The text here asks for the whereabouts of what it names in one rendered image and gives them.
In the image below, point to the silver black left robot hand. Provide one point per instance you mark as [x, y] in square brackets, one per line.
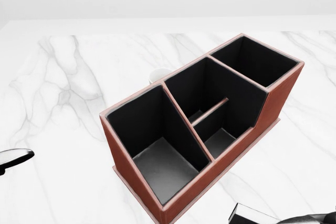
[14, 155]

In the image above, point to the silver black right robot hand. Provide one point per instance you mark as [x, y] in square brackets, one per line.
[309, 220]

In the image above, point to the white mug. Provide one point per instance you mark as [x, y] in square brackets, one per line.
[157, 75]

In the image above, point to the red-brown desk caddy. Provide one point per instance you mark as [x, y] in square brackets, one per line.
[236, 140]

